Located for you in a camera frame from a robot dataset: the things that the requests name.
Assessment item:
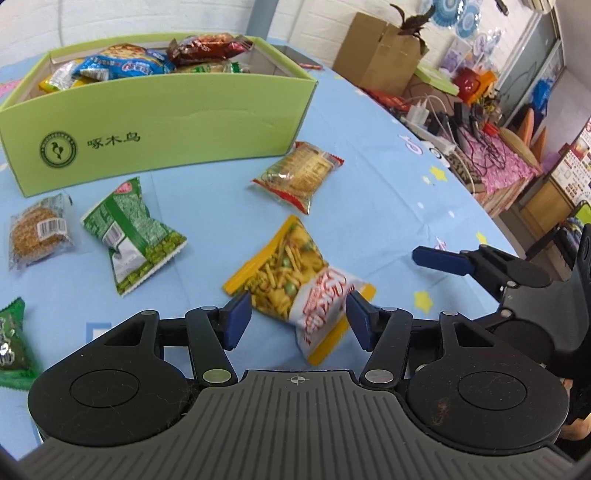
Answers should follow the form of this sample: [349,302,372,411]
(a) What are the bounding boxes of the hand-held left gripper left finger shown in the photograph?
[88,292,253,387]

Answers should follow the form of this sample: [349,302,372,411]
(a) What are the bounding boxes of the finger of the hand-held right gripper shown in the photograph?
[412,244,553,301]

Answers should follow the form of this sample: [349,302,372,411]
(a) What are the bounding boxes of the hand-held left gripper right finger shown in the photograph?
[346,290,509,387]

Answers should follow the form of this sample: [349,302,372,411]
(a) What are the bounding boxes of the yellow mixed snack packet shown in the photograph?
[223,215,377,367]

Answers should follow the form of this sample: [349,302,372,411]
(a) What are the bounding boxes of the golden biscuit packet red ends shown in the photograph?
[250,141,345,216]

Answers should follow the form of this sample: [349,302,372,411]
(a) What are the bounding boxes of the green cardboard box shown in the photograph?
[0,33,319,198]

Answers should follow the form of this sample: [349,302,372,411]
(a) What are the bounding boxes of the dark red snack packet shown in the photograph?
[166,33,254,66]

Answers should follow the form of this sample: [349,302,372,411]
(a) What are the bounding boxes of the person's right hand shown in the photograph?
[560,411,591,447]

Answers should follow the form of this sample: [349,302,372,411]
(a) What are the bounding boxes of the wooden cabinet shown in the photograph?
[518,176,579,241]

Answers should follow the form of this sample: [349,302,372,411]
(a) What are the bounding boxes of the blue cartoon tablecloth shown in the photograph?
[0,37,532,462]

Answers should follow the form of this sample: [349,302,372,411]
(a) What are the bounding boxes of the pink floral cloth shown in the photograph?
[455,128,542,219]

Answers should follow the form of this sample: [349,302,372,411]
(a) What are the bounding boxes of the white power strip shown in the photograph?
[398,114,459,154]

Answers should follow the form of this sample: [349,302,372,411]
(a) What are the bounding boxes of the green pea snack packet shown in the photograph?
[80,176,188,297]

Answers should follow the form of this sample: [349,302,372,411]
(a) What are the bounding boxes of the beige roll pillow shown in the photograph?
[500,127,542,171]

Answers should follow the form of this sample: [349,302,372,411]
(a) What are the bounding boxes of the white charger plug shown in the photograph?
[407,103,433,126]

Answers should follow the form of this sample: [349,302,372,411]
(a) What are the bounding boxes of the orange cone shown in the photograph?
[516,107,536,145]
[532,124,551,155]

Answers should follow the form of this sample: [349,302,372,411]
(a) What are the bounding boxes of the red flat packet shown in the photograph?
[362,89,411,112]

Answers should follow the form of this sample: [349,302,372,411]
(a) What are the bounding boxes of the red container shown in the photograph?
[451,67,482,103]

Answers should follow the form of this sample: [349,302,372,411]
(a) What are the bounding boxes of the orange container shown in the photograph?
[475,71,500,101]

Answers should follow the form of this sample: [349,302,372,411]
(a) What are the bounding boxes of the flat green box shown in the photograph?
[413,64,463,96]

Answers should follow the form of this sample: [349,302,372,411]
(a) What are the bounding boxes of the brown cardboard box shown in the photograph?
[332,11,428,99]

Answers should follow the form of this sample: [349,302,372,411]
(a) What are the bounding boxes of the round brown cake packet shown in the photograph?
[7,192,75,271]

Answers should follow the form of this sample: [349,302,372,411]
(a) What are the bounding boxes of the dark green snack packet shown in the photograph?
[0,296,43,391]

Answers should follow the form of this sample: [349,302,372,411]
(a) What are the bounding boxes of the small blue paper fan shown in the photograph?
[455,2,482,37]

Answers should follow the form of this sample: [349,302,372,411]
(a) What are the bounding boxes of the dried dark plant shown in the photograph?
[389,2,438,38]

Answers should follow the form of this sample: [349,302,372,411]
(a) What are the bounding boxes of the large blue paper fan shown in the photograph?
[433,0,462,28]

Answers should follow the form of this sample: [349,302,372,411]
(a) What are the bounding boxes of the green white snack packet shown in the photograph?
[184,61,252,75]

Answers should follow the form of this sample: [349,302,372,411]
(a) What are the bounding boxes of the blue snack packet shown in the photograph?
[75,52,175,83]

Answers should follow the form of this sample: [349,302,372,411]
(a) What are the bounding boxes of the orange snack packet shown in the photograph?
[102,43,149,62]

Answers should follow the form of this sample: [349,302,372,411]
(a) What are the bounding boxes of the grey-blue thermos bottle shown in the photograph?
[249,0,281,38]

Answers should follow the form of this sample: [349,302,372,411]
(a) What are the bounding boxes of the white cable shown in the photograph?
[424,93,483,188]

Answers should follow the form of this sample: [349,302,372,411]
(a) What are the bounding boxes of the black cable bundle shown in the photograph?
[454,99,511,172]

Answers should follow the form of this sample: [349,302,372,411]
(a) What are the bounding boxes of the wall poster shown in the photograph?
[549,119,591,197]

